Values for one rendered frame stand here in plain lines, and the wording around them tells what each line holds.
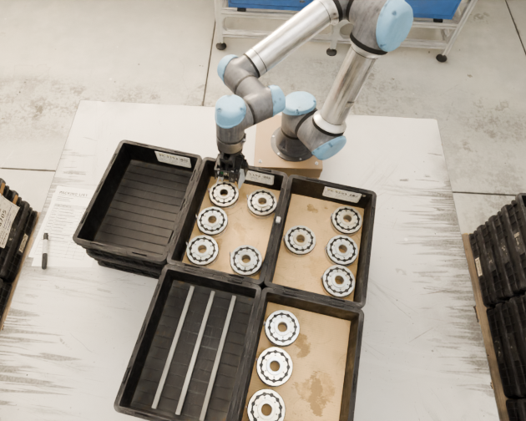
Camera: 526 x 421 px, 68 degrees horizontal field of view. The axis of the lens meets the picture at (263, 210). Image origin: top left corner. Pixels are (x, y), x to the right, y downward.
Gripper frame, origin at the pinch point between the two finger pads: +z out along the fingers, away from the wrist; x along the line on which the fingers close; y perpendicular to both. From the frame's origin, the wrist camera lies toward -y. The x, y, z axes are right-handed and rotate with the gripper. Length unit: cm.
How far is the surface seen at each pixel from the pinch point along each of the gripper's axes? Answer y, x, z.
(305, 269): 19.8, 29.3, 13.3
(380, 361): 40, 59, 26
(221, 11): -170, -49, 62
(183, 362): 55, -1, 16
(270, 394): 58, 25, 12
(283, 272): 22.4, 22.6, 13.6
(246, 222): 7.5, 7.0, 13.6
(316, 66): -169, 22, 90
